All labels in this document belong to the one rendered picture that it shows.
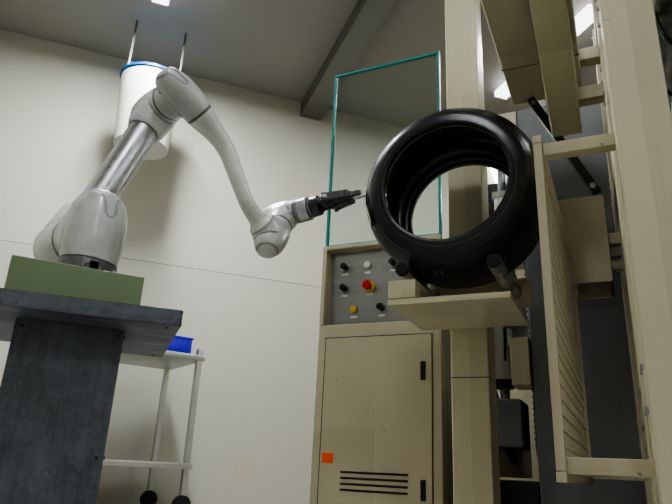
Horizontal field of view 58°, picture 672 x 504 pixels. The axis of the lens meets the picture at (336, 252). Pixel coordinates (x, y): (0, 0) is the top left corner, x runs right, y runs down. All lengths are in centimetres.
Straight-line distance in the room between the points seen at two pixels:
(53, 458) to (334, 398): 131
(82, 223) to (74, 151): 376
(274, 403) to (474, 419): 316
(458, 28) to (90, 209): 170
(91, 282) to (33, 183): 381
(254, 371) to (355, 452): 266
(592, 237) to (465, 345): 55
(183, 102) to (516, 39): 111
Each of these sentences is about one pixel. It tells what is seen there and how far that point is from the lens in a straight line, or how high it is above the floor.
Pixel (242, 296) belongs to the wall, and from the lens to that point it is 520.
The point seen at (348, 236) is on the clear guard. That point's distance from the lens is 280.
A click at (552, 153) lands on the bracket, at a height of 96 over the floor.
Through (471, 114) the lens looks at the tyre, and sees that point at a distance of 205.
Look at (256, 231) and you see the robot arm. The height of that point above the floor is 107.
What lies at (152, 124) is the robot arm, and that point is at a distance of 221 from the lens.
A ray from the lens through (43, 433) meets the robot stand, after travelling 161.
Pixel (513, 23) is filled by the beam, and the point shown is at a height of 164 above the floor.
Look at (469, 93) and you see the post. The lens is 256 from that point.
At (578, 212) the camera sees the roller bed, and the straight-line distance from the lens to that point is 218.
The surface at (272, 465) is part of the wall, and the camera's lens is 510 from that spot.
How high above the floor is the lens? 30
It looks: 20 degrees up
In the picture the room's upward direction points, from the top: 3 degrees clockwise
